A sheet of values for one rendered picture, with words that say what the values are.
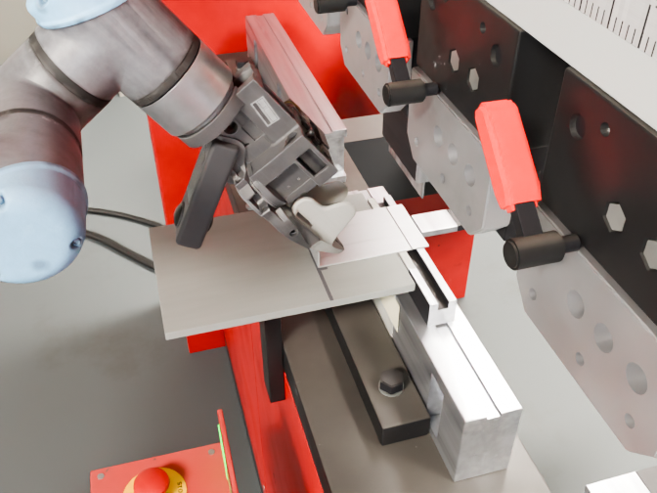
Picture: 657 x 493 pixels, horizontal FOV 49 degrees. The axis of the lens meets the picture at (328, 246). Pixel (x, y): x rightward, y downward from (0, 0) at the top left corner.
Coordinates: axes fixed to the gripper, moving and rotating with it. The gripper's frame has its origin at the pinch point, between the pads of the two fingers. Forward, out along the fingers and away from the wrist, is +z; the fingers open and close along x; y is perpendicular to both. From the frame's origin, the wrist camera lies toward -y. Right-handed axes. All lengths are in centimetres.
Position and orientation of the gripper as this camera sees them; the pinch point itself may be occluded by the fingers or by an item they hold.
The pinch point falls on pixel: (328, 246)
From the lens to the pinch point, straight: 73.6
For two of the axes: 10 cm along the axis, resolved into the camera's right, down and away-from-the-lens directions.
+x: -1.9, -6.1, 7.7
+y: 7.7, -5.8, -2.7
